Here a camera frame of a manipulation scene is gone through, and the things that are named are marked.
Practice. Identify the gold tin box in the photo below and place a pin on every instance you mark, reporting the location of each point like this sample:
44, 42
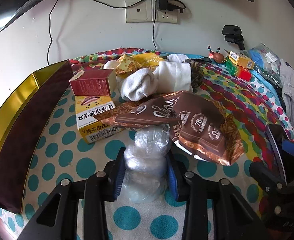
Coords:
23, 117

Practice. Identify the yellow cracker snack bag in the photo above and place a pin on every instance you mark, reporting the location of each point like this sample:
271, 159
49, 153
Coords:
129, 64

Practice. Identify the colourful polka dot cloth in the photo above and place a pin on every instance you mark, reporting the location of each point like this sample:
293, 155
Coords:
62, 153

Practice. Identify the green red box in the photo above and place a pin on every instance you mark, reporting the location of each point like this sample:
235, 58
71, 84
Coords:
237, 71

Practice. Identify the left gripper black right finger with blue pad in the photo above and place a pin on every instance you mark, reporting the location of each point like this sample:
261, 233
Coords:
233, 216

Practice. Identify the black power adapter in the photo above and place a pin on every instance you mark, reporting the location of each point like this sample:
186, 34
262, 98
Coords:
170, 5

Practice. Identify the clear bag blue contents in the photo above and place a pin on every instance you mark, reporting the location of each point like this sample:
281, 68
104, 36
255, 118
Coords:
267, 63

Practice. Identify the dark red small box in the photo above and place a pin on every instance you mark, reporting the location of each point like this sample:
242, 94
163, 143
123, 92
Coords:
94, 82

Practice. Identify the white sock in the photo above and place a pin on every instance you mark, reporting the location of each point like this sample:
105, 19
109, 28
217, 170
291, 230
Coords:
171, 75

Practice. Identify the brown oat snack bag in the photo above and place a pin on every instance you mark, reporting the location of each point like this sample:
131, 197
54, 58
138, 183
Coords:
200, 126

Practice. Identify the clear plastic bag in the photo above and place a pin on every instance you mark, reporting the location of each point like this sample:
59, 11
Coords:
145, 162

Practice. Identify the white wall socket plate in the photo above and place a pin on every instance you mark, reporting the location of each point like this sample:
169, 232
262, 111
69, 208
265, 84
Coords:
146, 11

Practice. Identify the yellow medicine box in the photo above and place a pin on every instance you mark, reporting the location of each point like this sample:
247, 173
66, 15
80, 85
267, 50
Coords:
90, 128

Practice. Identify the grey cloth garment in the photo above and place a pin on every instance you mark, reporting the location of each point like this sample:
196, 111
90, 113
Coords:
287, 80

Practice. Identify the small yellow white carton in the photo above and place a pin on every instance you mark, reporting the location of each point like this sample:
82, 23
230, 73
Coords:
241, 60

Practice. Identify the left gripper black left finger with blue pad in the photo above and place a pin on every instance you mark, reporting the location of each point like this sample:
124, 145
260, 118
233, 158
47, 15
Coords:
57, 217

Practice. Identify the black clamp mount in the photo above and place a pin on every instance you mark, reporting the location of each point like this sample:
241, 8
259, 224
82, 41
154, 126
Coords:
233, 34

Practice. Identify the brown patterned sock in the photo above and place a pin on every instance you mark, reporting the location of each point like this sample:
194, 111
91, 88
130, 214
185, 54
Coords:
197, 74

